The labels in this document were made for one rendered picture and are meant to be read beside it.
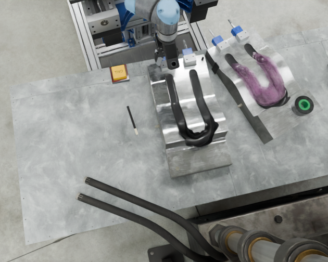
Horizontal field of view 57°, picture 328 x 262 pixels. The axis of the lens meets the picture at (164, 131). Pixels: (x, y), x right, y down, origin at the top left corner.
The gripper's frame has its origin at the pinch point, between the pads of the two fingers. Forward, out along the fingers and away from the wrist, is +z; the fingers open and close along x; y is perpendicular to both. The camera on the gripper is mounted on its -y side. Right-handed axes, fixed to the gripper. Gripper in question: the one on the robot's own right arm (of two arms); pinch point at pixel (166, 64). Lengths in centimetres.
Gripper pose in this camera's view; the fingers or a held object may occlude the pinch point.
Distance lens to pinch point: 133.5
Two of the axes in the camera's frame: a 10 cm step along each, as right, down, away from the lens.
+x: -9.7, 2.1, -0.9
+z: -0.3, 2.6, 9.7
